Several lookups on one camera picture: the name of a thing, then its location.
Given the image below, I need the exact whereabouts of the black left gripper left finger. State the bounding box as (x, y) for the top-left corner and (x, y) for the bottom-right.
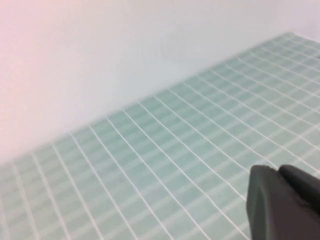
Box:
(246, 164), (320, 240)

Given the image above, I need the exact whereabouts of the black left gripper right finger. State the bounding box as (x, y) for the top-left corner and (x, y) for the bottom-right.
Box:
(278, 164), (320, 215)

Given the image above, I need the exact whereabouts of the green checked tablecloth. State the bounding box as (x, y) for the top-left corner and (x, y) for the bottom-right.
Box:
(0, 31), (320, 240)

